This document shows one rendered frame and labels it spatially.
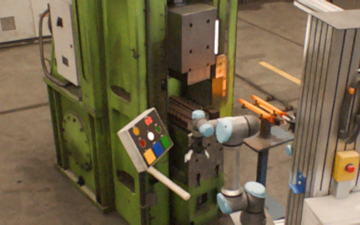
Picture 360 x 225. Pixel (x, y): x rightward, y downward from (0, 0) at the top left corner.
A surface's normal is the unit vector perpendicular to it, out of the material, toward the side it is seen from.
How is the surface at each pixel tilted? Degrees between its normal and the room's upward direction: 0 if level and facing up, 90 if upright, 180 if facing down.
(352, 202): 0
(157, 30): 90
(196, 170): 90
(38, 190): 0
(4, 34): 90
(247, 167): 0
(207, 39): 90
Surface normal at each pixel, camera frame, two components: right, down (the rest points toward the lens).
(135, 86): -0.78, 0.26
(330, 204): 0.00, -0.89
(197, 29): 0.62, 0.35
